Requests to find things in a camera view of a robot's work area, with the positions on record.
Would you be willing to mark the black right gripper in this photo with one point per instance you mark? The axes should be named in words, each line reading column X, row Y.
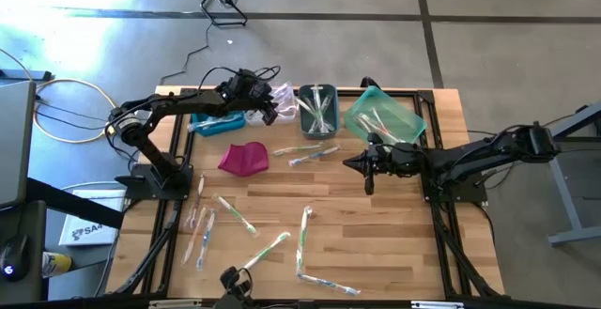
column 399, row 159

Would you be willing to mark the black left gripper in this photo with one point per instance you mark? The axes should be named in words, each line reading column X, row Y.
column 246, row 90

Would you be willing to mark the blue toothbrush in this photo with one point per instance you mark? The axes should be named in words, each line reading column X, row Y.
column 205, row 241
column 216, row 122
column 328, row 284
column 313, row 156
column 232, row 117

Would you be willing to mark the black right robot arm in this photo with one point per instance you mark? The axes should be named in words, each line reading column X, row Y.
column 493, row 151

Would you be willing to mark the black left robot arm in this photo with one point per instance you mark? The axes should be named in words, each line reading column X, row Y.
column 188, row 102

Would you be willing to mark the white translucent bin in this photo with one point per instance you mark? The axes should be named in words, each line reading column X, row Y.
column 282, row 122

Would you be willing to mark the magenta plastic bin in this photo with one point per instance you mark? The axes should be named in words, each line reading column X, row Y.
column 244, row 159

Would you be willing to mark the light green translucent bin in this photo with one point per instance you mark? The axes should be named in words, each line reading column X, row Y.
column 404, row 116

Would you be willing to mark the blue plastic bin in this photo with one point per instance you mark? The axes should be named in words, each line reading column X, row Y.
column 211, row 130

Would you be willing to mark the dark teal plastic bin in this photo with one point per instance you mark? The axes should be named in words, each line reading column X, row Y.
column 334, row 112

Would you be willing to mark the black looped object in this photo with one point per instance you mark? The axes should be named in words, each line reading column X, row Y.
column 230, row 278

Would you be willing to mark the grey metal table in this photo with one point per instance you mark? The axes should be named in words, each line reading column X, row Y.
column 563, row 182

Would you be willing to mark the white cardboard box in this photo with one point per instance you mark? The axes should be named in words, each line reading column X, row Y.
column 91, row 217

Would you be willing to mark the yellow can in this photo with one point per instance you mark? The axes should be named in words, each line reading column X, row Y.
column 56, row 264

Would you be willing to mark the black computer mouse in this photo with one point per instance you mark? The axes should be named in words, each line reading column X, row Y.
column 13, row 257

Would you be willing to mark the silver aluminium bracket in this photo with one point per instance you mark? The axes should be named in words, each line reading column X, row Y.
column 436, row 304
column 176, row 303

